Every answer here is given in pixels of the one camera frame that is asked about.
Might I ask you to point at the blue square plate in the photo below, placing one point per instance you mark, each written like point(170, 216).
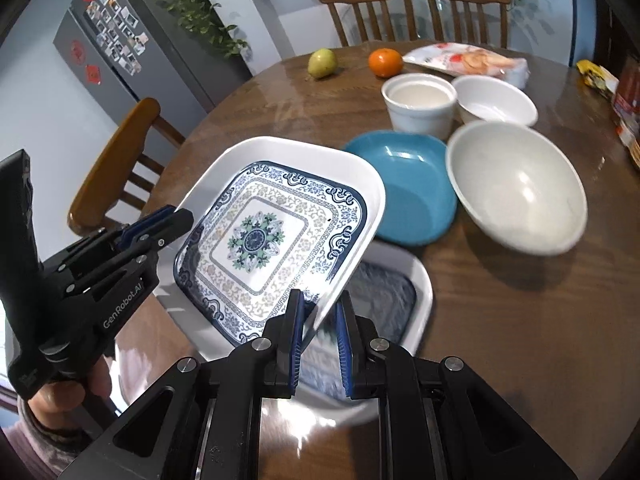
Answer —
point(420, 201)

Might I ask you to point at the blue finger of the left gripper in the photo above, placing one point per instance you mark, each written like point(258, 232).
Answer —
point(156, 239)
point(130, 233)

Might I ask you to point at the white ceramic ramekin pot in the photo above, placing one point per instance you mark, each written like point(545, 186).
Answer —
point(421, 104)

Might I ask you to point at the wooden chair back left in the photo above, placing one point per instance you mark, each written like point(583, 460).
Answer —
point(371, 16)

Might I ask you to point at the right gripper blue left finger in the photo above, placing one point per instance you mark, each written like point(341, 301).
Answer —
point(285, 332)

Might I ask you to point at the wooden chair left side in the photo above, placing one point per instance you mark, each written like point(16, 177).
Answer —
point(105, 185)

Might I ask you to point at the green pear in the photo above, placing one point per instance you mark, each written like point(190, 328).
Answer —
point(322, 63)

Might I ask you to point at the orange tangerine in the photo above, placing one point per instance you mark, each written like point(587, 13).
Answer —
point(385, 63)

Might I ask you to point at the snack bag white red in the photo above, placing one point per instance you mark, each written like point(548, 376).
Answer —
point(465, 60)

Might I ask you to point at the wooden chair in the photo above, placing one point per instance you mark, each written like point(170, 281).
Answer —
point(371, 16)
point(470, 21)
point(105, 185)

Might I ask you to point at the medium white bowl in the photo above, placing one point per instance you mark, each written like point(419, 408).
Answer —
point(493, 100)

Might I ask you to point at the grey refrigerator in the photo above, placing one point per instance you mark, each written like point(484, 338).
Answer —
point(123, 51)

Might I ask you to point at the wooden chair back right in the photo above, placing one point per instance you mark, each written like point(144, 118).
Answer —
point(470, 21)

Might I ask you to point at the hanging green vine plant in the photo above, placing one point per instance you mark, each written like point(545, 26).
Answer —
point(200, 20)

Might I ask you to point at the large white bowl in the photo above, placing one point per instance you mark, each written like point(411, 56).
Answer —
point(518, 187)

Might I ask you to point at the yellow snack packet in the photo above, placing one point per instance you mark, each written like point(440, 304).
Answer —
point(598, 78)

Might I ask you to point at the blue-patterned square dish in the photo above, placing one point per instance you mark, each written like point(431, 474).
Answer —
point(390, 286)
point(270, 215)

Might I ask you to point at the person's left hand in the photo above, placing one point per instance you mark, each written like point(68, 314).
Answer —
point(53, 404)

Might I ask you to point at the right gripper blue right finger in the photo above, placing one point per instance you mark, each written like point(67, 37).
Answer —
point(361, 378)

